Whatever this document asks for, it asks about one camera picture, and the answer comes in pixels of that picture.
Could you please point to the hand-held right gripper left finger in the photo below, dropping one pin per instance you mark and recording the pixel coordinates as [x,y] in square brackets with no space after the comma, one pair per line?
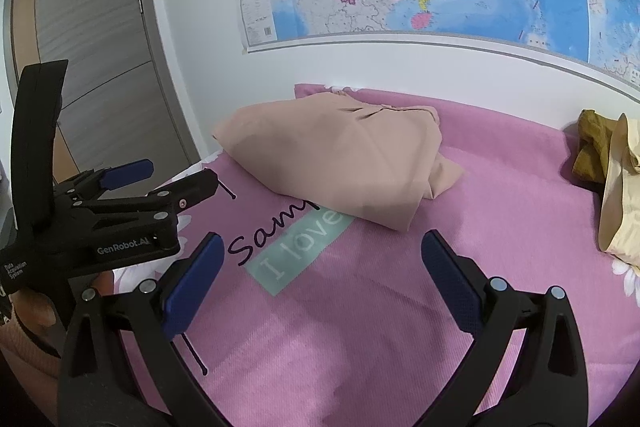
[192,287]

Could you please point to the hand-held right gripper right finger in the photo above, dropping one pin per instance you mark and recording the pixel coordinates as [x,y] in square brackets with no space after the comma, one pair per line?
[450,277]

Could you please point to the pink printed blanket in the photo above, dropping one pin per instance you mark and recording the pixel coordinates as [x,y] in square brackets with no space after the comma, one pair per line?
[375,332]

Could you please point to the person's left hand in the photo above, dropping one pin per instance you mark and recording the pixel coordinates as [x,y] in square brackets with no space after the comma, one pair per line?
[32,307]

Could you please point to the beige jacket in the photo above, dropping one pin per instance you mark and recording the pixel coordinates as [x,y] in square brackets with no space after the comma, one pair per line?
[340,157]

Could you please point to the grey wooden wardrobe door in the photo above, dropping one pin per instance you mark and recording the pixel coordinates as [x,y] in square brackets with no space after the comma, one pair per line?
[100,32]

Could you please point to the person's left forearm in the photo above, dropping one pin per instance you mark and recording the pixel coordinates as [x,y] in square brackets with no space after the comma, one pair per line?
[25,357]

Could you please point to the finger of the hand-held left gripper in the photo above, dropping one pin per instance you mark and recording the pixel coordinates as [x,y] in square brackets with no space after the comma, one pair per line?
[125,172]
[195,187]

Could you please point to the cream cloth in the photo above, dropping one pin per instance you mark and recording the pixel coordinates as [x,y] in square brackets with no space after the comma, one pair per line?
[620,207]

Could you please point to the mustard cloth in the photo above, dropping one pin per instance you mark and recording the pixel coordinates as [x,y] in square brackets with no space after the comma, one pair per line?
[592,142]

